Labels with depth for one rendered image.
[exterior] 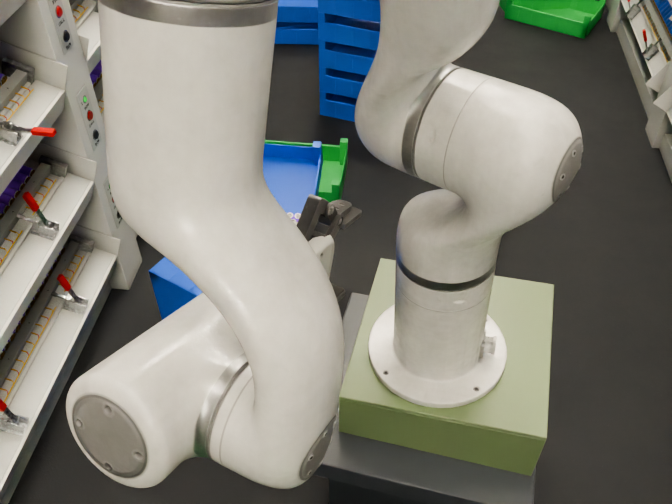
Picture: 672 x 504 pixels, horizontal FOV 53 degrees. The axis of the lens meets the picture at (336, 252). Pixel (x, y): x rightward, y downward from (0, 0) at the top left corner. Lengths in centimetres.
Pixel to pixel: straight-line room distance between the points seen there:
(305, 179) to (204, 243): 134
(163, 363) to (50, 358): 93
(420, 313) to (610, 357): 76
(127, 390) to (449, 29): 35
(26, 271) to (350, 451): 62
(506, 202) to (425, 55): 16
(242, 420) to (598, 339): 118
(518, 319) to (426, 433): 22
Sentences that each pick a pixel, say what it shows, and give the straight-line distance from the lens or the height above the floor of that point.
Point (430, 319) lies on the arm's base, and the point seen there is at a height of 50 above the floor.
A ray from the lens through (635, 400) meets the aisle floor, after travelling 148.
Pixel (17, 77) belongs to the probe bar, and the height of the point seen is 56.
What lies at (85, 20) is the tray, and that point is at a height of 53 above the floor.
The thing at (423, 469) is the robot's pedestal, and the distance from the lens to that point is 97.
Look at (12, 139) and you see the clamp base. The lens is 117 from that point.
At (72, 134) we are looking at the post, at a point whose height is 42.
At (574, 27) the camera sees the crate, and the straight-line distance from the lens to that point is 263.
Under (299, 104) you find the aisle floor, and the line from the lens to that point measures 213.
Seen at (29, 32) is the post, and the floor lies 62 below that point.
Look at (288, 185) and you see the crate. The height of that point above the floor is 7.
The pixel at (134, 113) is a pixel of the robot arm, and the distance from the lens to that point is 36.
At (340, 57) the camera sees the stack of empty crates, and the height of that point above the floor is 20.
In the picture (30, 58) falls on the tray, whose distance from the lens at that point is 128.
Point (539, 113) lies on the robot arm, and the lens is 65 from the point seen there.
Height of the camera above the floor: 114
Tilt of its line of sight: 45 degrees down
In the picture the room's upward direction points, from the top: straight up
